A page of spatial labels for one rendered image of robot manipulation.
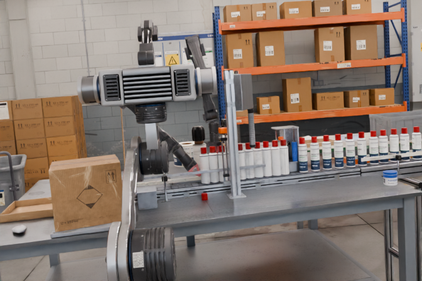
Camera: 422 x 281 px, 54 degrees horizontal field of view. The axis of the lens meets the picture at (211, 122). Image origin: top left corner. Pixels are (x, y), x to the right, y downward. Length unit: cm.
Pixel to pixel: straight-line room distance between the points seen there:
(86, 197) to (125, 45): 516
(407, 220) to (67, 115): 429
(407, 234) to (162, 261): 140
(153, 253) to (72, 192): 65
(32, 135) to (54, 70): 174
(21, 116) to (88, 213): 387
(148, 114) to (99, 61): 524
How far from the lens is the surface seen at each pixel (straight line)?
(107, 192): 193
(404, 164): 276
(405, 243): 241
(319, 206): 208
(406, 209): 235
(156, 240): 140
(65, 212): 194
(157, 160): 178
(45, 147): 569
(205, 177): 234
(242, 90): 217
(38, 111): 566
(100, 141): 703
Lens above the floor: 145
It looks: 6 degrees down
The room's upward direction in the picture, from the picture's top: 4 degrees counter-clockwise
